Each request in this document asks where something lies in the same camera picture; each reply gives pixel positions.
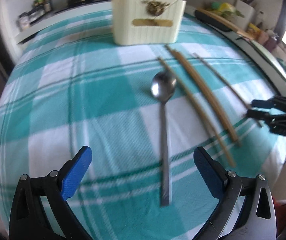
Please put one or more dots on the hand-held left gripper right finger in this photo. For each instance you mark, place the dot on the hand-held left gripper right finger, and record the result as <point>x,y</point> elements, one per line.
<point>209,172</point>

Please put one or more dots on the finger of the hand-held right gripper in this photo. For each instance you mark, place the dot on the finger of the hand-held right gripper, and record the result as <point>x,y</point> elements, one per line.
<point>255,113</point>
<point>259,103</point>

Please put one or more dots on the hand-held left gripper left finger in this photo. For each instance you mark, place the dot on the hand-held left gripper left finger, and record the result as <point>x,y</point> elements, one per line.
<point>76,172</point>

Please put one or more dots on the long wooden chopstick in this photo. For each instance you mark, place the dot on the long wooden chopstick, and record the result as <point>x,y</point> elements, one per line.
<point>218,76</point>

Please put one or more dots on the set of wooden chopsticks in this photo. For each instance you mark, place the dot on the set of wooden chopsticks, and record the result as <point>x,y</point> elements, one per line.
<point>209,95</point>

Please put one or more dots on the steel spoon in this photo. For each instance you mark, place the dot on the steel spoon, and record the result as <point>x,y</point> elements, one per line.
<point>163,88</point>

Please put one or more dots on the cream ribbed utensil box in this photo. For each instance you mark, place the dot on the cream ribbed utensil box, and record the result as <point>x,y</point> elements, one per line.
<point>145,27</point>

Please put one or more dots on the purple soap dispenser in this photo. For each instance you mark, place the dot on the purple soap dispenser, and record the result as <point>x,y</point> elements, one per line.
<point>272,43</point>

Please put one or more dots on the pink cup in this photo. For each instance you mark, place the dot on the pink cup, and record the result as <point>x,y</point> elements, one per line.
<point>264,38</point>

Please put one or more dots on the teal plaid tablecloth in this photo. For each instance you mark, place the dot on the teal plaid tablecloth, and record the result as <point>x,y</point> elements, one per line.
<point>83,105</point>

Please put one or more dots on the yellow printed cup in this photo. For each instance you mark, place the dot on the yellow printed cup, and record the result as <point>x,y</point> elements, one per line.
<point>254,30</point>

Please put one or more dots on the wooden cutting board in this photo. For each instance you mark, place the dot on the wooden cutting board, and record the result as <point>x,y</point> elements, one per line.
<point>226,23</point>

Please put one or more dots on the white knife block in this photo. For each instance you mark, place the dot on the white knife block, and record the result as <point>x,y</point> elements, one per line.
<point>244,12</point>

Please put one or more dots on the black flat appliance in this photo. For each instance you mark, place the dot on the black flat appliance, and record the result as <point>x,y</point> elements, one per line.
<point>209,20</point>

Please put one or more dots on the rack of spice jars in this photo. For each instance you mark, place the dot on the rack of spice jars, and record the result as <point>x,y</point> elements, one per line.
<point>30,17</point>

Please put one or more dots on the dark sauce bottle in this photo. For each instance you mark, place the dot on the dark sauce bottle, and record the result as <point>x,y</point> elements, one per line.
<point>47,3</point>

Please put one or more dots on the black glass gas stove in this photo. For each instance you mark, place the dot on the black glass gas stove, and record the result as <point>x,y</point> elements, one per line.
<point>80,1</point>

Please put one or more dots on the yellow cap oil bottle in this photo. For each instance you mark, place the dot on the yellow cap oil bottle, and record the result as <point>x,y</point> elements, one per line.
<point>39,0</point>

